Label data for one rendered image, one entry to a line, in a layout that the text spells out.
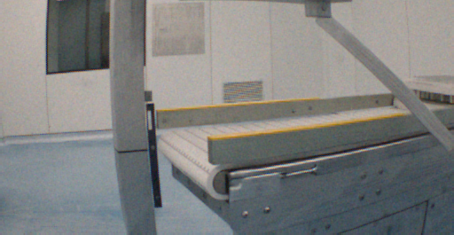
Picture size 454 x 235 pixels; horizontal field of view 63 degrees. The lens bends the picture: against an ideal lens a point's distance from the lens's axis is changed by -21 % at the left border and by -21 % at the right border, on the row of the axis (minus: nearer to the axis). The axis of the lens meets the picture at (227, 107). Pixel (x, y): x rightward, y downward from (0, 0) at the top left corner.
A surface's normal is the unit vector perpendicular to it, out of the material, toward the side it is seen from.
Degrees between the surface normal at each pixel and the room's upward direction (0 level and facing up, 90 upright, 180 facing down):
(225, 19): 90
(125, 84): 90
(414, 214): 90
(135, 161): 90
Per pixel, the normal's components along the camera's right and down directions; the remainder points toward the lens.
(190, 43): 0.35, 0.11
